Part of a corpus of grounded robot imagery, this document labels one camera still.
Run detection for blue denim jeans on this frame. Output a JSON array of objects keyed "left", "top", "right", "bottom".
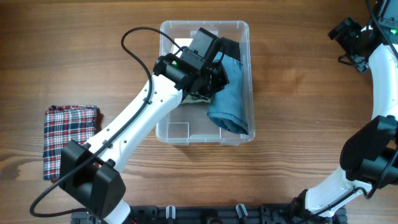
[{"left": 207, "top": 54, "right": 249, "bottom": 135}]

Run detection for black garment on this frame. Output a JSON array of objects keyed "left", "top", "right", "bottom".
[{"left": 221, "top": 37, "right": 241, "bottom": 61}]

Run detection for white printed t-shirt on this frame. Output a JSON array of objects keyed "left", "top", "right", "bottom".
[{"left": 170, "top": 38, "right": 193, "bottom": 54}]

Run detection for red plaid shirt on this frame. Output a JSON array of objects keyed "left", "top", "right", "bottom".
[{"left": 43, "top": 105, "right": 98, "bottom": 182}]

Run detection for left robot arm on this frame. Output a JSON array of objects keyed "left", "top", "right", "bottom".
[{"left": 59, "top": 50, "right": 228, "bottom": 223}]

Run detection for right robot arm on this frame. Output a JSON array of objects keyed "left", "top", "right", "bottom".
[{"left": 281, "top": 1, "right": 397, "bottom": 223}]

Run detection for clear plastic storage bin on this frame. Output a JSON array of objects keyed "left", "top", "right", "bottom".
[{"left": 155, "top": 21, "right": 256, "bottom": 145}]

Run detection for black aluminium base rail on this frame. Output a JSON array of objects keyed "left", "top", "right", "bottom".
[{"left": 70, "top": 203, "right": 347, "bottom": 224}]

